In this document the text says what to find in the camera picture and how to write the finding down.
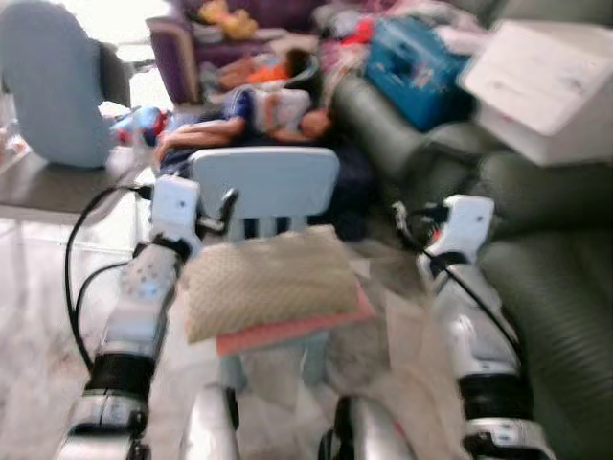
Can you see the beige bumpy pillow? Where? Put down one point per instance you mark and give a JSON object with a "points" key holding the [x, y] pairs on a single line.
{"points": [[268, 283]]}

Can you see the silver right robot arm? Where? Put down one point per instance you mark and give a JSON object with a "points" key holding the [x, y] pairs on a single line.
{"points": [[469, 335]]}

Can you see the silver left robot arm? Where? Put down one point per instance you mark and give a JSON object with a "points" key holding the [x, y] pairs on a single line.
{"points": [[134, 307]]}

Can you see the green leather sofa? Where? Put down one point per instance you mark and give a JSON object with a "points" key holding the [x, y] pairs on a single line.
{"points": [[546, 287]]}

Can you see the light blue child chair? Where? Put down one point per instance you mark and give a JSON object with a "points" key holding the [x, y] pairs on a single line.
{"points": [[268, 182]]}

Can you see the lying child in white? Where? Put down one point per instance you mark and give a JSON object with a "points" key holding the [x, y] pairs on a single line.
{"points": [[278, 107]]}

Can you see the blue toy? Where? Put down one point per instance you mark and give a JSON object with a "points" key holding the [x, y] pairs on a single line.
{"points": [[139, 125]]}

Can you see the child in orange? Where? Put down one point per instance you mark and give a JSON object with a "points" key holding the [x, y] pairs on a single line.
{"points": [[268, 70]]}

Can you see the grey low table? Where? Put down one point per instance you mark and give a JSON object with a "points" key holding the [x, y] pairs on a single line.
{"points": [[57, 192]]}

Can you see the purple armchair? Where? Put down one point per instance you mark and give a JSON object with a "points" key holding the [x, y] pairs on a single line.
{"points": [[172, 53]]}

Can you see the yellow toy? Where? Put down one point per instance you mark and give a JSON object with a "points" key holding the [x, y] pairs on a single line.
{"points": [[225, 19]]}

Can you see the silver left robot leg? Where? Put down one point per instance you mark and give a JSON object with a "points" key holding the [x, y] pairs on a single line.
{"points": [[206, 431]]}

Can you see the silver robot leg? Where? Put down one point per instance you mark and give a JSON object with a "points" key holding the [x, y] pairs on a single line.
{"points": [[206, 431], [369, 436]]}

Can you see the grey-blue chair back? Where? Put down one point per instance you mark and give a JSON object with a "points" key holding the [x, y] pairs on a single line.
{"points": [[57, 77]]}

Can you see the blue crate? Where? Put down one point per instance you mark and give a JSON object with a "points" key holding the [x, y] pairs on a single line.
{"points": [[417, 72]]}

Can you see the clear plastic sheet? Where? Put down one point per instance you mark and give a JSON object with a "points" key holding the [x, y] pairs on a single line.
{"points": [[412, 383]]}

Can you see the silver right robot leg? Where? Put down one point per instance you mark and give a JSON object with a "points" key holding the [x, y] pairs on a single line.
{"points": [[369, 436]]}

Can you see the pile of clothes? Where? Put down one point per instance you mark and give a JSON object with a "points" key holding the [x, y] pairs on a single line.
{"points": [[412, 11]]}

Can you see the white box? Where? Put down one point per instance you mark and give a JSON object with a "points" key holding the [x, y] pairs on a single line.
{"points": [[546, 86]]}

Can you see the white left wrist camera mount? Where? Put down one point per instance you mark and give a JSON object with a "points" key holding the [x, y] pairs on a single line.
{"points": [[175, 211]]}

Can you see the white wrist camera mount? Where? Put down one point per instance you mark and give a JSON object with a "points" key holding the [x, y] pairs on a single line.
{"points": [[467, 222], [175, 211]]}

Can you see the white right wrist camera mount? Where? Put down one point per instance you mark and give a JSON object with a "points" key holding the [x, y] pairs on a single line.
{"points": [[467, 222]]}

